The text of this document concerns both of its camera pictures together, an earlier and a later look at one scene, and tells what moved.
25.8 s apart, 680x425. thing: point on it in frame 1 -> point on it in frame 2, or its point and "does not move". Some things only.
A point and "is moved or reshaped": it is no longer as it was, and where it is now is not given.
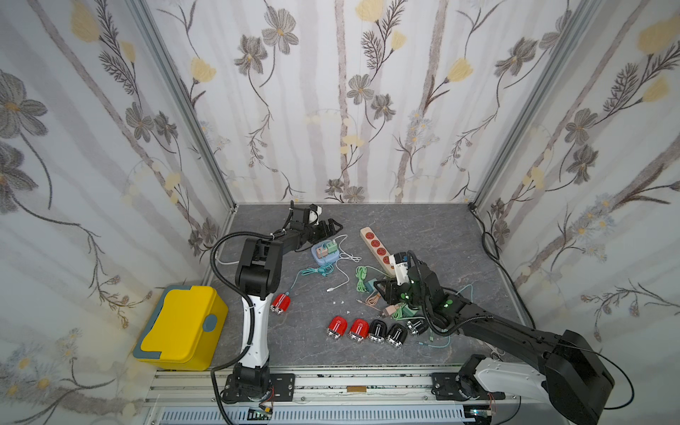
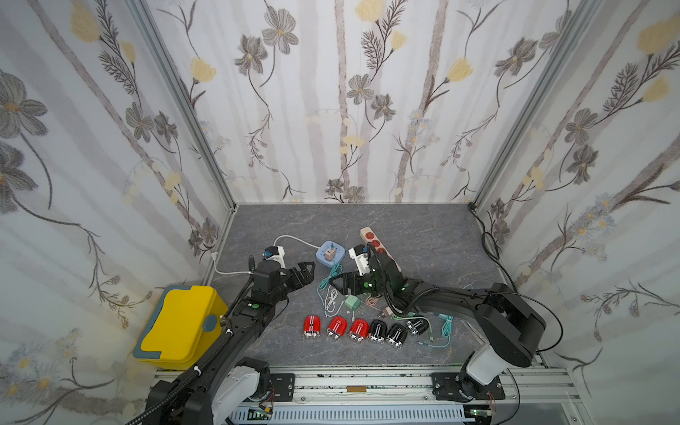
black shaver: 417,326 does not move
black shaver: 397,335 does not move
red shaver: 359,330 does not move
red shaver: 281,303 is moved or reshaped
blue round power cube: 321,254 does not move
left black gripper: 324,231 -> 306,277
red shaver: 337,327 does not move
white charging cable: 343,258 -> 329,302
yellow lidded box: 184,328 does not move
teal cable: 324,270 -> 337,268
